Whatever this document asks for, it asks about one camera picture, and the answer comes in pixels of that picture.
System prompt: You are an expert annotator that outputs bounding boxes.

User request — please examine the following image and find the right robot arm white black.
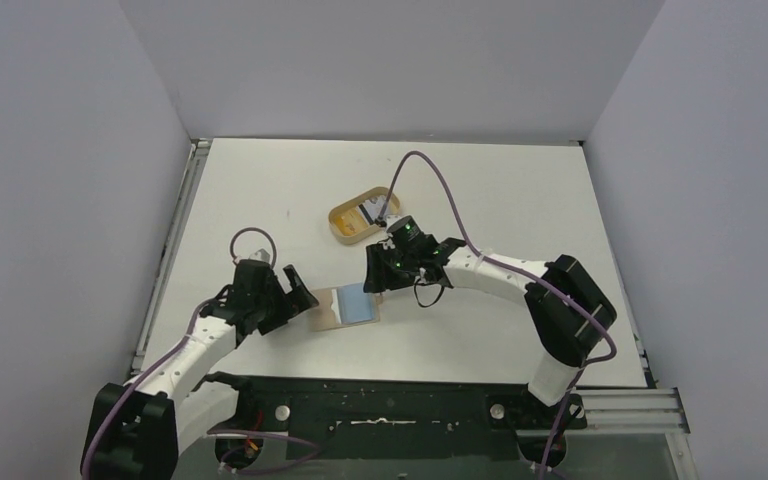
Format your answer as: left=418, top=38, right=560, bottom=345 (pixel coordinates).
left=364, top=215, right=617, bottom=427

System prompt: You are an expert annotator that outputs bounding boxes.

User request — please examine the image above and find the beige oval tray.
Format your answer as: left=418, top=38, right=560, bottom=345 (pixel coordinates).
left=328, top=186, right=401, bottom=245

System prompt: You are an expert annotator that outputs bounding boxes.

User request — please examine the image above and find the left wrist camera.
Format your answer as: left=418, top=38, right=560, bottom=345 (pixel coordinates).
left=247, top=248, right=273, bottom=264

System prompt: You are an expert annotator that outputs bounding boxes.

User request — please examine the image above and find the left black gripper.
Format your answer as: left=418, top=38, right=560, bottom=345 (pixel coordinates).
left=254, top=266, right=318, bottom=336

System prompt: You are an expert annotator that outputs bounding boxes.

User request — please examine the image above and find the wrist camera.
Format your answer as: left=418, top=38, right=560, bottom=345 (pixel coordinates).
left=247, top=248, right=273, bottom=264
left=374, top=214, right=403, bottom=235

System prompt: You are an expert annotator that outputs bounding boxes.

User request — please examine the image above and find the grey card with black stripe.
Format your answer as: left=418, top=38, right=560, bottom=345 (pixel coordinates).
left=356, top=195, right=399, bottom=226

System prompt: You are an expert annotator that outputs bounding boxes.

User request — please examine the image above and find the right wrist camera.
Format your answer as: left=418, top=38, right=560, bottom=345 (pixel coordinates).
left=374, top=214, right=403, bottom=235

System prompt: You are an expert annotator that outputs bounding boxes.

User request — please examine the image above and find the beige leather card holder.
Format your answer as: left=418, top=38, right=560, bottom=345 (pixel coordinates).
left=307, top=287, right=383, bottom=332

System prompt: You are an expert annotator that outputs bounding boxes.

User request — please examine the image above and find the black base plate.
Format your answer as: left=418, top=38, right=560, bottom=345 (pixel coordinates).
left=123, top=372, right=591, bottom=463

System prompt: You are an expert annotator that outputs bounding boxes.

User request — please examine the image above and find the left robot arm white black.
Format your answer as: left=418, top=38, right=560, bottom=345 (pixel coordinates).
left=80, top=259, right=319, bottom=479

